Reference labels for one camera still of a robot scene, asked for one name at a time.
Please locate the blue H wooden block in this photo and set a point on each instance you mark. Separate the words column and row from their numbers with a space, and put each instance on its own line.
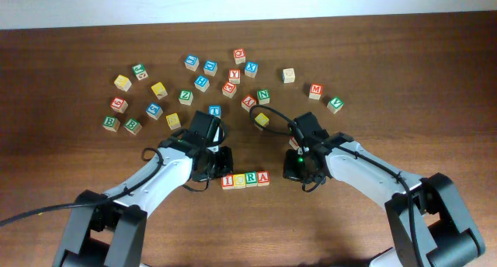
column 202, row 83

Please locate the green B block left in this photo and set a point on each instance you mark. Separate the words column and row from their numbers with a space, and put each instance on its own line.
column 111, row 123

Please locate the yellow block centre left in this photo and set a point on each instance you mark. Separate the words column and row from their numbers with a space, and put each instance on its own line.
column 173, row 121

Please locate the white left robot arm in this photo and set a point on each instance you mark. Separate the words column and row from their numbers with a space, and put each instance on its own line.
column 107, row 229

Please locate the green V wooden block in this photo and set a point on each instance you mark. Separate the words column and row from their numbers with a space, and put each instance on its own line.
column 335, row 104

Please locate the green Z wooden block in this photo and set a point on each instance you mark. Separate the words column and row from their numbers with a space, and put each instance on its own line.
column 186, row 97

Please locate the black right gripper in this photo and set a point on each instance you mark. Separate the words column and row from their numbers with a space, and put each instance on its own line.
column 290, row 171

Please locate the yellow wooden block near R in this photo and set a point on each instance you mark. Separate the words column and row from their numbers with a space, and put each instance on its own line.
column 261, row 121

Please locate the red C wooden block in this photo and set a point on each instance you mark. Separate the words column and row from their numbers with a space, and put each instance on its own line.
column 239, row 55

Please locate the red Y block upper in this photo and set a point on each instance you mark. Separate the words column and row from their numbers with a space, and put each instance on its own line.
column 234, row 76

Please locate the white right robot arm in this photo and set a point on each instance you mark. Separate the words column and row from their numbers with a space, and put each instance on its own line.
column 429, row 221

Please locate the red Y block lower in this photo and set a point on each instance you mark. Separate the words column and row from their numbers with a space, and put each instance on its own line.
column 248, row 102

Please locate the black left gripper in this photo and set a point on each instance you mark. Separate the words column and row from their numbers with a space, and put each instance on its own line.
column 226, row 167

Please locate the green N wooden block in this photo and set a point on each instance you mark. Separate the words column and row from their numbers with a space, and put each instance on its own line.
column 263, row 96

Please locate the yellow block upper middle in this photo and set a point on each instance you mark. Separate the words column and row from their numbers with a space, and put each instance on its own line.
column 159, row 90

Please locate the blue D wooden block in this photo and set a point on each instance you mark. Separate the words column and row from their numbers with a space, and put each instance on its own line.
column 210, row 68

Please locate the green J wooden block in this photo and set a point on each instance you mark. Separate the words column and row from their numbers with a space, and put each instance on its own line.
column 140, row 72

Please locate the green R wooden block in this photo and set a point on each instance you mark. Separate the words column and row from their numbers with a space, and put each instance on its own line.
column 251, row 179

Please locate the red E wooden block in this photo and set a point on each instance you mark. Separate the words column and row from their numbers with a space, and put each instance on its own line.
column 229, row 89

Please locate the red A wooden block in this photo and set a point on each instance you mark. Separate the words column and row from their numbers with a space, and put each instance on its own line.
column 263, row 178

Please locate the red 3 wooden block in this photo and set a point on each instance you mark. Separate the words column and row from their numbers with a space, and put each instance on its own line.
column 293, row 143

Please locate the red I wooden block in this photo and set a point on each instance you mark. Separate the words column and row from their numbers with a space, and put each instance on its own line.
column 227, row 182

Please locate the blue X wooden block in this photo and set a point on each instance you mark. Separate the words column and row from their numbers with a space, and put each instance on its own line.
column 251, row 69

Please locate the red y block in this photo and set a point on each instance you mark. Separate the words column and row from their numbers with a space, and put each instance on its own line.
column 248, row 102
column 234, row 76

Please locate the yellow block far left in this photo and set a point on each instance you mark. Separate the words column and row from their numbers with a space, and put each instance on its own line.
column 122, row 83

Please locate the green b block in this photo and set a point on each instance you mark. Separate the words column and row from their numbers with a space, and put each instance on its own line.
column 111, row 123
column 132, row 126

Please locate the green B block right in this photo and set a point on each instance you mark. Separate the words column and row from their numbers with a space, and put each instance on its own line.
column 132, row 126

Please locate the plain wooden block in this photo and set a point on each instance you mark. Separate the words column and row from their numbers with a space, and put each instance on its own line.
column 288, row 75

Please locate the yellow O wooden block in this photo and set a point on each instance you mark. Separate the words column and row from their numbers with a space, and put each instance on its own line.
column 239, row 181

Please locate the red 6 wooden block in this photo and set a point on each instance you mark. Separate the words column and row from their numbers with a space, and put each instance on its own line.
column 119, row 105

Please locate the blue T wooden block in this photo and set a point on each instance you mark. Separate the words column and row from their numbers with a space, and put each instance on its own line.
column 214, row 111

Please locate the red M wooden block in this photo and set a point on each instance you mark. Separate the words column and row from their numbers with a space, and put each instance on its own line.
column 315, row 91

